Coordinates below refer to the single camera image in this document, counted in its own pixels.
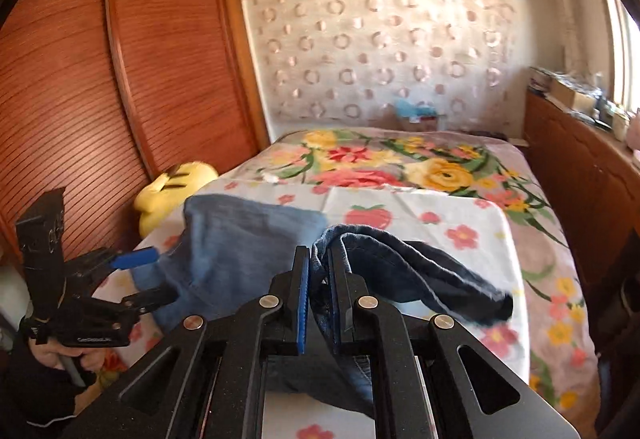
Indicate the wooden side cabinet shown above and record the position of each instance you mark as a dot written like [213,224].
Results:
[593,190]

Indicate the pink bottle on cabinet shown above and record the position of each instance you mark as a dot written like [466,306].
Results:
[632,137]

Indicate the wooden louvered wardrobe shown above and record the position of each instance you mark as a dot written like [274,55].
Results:
[100,96]

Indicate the white jar on cabinet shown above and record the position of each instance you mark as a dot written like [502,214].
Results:
[620,125]

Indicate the blue denim jeans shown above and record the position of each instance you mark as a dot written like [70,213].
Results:
[310,283]

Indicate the cardboard box on cabinet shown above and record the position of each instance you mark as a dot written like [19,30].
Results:
[572,99]

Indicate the window with wooden frame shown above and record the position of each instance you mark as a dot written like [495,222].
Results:
[623,76]

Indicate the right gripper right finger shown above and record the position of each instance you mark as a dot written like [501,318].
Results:
[350,302]

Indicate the floral blanket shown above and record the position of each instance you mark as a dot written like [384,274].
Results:
[475,198]

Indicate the white strawberry flower bedsheet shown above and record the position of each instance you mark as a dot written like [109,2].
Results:
[400,238]

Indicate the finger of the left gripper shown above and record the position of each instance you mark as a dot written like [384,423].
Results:
[103,261]
[150,300]

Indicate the beige side window curtain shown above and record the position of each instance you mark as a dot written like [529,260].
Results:
[585,34]

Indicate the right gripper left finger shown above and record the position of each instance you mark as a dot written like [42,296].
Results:
[286,306]

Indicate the yellow Pikachu plush toy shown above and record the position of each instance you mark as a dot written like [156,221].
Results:
[168,191]

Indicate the sheer circle pattern curtain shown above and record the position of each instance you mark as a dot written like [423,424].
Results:
[323,63]

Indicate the cardboard box with blue bag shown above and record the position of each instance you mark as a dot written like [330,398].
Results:
[419,117]

